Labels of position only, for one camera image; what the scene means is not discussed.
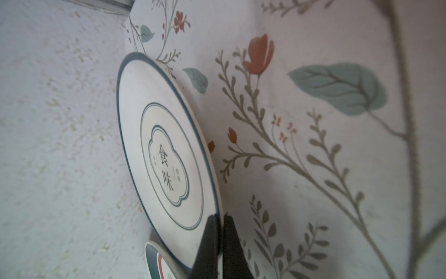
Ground green rim plate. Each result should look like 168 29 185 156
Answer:
145 241 188 279

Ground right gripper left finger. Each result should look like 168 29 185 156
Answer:
188 215 221 279

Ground white plate grey motif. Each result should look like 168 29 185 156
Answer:
117 52 223 269

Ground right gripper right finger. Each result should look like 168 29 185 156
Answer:
223 214 253 279

